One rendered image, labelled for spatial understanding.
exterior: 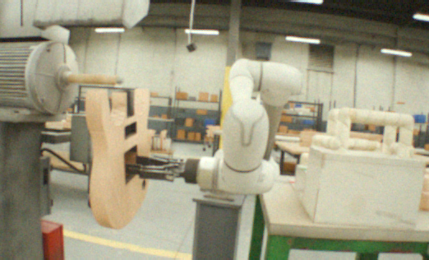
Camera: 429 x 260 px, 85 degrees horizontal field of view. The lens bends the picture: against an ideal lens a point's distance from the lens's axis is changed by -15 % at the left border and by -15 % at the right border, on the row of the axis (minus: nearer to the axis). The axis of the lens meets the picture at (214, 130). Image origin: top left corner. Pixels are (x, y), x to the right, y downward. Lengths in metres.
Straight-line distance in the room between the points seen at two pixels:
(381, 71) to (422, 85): 2.19
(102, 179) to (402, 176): 0.73
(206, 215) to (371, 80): 12.27
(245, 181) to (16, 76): 0.78
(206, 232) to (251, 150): 1.02
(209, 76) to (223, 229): 10.74
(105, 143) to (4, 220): 0.58
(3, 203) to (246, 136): 0.86
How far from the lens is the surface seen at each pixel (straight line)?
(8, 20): 1.13
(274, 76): 1.15
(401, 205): 0.76
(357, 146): 0.86
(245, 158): 0.64
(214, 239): 1.59
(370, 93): 13.24
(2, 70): 1.03
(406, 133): 0.74
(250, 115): 0.59
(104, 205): 0.72
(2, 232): 1.16
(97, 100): 0.65
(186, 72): 12.21
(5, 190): 1.10
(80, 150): 1.20
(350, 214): 0.71
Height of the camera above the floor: 1.16
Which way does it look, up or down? 3 degrees down
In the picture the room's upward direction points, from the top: 5 degrees clockwise
